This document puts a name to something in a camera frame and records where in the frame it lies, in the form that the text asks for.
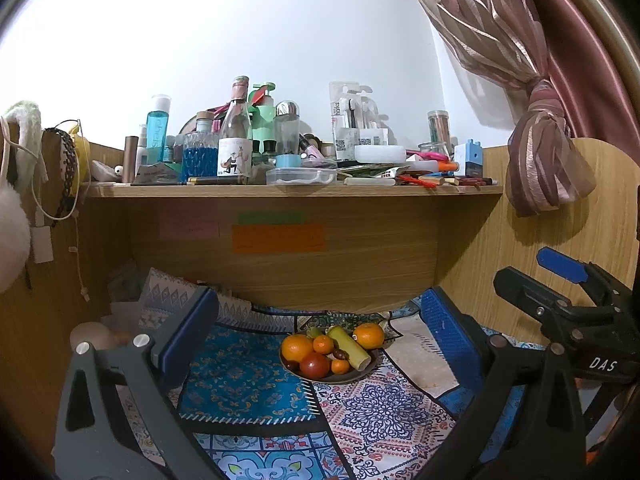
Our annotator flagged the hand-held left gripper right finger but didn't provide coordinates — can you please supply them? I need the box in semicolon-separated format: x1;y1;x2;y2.
415;286;587;480

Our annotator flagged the tall blue bottle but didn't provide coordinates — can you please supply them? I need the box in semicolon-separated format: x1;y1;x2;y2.
146;94;172;163

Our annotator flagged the yellow headband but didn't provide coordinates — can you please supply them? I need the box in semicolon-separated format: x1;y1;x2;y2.
67;120;92;196

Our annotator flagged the medium orange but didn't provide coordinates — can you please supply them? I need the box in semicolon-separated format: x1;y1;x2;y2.
281;334;316;364

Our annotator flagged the orange sticky note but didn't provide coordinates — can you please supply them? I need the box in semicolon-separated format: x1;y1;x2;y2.
231;224;326;254

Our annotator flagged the wooden shelf unit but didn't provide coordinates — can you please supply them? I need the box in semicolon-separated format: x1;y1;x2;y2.
0;130;640;461

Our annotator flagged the brown tube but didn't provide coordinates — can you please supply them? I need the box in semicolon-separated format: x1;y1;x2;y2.
124;135;139;184

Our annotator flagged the black patterned headband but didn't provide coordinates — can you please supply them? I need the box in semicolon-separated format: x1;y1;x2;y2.
42;127;80;220

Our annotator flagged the white charger adapter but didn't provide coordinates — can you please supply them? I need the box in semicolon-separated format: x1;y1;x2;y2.
32;210;55;263

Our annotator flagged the jar of brown sticks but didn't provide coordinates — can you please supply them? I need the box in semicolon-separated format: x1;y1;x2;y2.
427;110;451;153

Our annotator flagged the clear bottle with silver cap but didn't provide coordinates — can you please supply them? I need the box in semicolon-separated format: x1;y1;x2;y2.
274;101;301;156

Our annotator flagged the green pump bottle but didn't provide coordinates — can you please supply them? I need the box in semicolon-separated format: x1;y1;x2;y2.
250;81;277;153

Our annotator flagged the blue plastic block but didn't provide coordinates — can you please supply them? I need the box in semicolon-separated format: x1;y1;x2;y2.
453;139;484;178

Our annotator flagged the white plush toy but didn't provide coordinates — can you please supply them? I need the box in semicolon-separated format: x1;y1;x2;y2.
0;180;32;293

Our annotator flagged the striped curtain tieback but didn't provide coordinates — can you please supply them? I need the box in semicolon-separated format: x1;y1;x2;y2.
525;77;567;117

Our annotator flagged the toothbrush blister pack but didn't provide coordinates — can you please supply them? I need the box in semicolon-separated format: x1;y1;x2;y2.
328;80;386;161

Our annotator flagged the pink sticky note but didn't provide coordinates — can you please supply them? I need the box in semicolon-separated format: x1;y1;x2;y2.
159;210;220;238

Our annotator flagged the brown striped curtain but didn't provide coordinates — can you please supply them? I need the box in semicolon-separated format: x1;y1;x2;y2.
397;0;640;218

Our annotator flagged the small white printed box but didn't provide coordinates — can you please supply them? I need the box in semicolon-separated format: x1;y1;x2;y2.
357;127;390;148

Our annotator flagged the fuzzy pale green headband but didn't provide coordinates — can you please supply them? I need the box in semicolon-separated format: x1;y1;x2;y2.
0;101;48;183

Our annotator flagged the large orange with sticker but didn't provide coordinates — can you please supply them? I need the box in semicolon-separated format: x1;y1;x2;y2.
353;323;386;351

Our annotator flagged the glass jar with blue liquid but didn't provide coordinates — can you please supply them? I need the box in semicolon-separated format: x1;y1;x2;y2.
182;111;221;183

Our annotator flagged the long yellow sugarcane piece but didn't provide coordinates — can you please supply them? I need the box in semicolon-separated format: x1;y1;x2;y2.
326;326;372;370

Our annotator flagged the clear lidded plastic container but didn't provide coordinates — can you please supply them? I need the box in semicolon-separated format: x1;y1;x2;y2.
265;166;338;186

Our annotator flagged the white cable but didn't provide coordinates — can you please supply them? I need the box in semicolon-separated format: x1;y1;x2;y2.
72;195;92;303

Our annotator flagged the dark round plate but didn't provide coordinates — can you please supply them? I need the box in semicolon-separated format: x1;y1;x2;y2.
278;345;381;385

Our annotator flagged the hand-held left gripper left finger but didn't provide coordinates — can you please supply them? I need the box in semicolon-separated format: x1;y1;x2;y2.
52;286;223;480

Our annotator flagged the white plastic box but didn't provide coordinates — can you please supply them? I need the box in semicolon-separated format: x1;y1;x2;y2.
354;144;407;163

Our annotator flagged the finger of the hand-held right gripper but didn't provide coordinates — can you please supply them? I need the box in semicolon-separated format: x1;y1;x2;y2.
494;268;576;326
537;248;631;301

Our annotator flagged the clear glass bottle with label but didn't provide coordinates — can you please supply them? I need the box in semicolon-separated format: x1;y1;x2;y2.
217;76;253;181

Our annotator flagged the red tomato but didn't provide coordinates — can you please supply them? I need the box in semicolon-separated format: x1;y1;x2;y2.
299;352;332;380

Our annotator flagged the printed patterned blanket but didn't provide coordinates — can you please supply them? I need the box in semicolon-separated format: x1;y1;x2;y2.
107;267;566;480

